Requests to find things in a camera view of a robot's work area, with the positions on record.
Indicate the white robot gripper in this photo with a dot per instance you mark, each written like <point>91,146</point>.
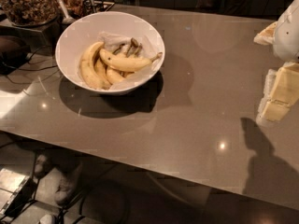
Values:
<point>288,34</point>

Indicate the small lower yellow banana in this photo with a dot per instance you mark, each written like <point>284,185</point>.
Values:
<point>114,76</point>

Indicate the left long yellow banana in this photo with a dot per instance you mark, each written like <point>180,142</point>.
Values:
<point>86,66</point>

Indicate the white ceramic bowl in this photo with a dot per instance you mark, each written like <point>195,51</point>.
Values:
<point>85,31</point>

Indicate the white paper napkin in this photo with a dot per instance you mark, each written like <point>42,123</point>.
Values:
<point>126,46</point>

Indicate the white spoon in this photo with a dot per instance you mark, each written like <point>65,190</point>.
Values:
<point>67,19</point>

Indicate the white shoe under table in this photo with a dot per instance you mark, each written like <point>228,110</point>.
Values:
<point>67,186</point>

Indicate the metal box on floor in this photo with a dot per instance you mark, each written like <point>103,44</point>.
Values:
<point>15,191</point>

